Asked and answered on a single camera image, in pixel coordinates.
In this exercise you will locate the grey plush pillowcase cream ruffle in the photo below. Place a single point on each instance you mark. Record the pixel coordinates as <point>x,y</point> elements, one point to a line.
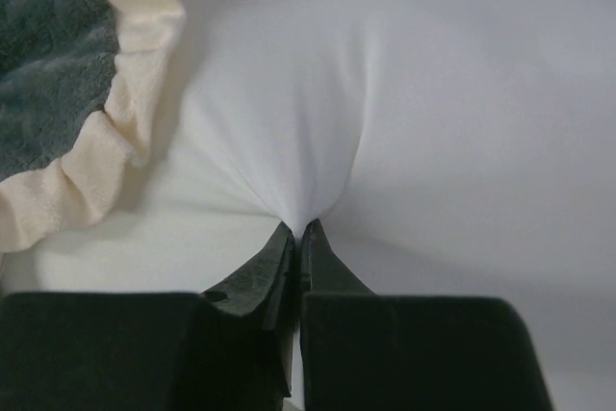
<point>80,83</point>

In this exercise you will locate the white pillow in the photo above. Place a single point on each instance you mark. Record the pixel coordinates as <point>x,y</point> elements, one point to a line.
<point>449,147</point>

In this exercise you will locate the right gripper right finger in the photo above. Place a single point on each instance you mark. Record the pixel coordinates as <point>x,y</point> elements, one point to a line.
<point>365,351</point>

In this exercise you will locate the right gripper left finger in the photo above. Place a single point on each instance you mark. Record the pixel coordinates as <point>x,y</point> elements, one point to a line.
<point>228,348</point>

